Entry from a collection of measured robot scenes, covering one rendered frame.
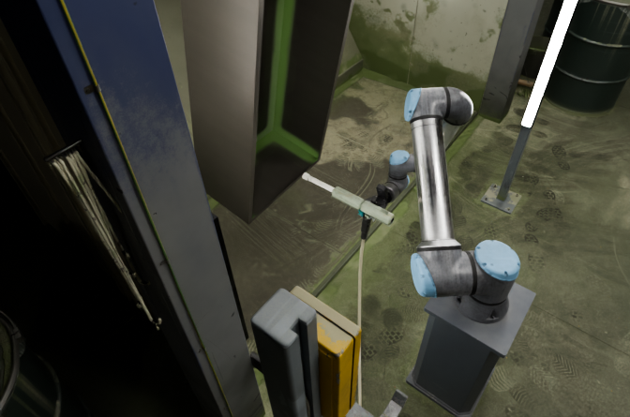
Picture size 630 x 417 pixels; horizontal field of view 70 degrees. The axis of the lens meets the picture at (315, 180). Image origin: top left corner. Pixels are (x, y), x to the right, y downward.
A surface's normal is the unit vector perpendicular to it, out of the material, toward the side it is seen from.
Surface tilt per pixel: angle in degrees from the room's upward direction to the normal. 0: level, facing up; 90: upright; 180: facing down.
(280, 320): 0
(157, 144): 90
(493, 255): 5
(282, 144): 12
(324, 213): 0
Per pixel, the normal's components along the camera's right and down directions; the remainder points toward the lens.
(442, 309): -0.03, -0.73
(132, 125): 0.79, 0.40
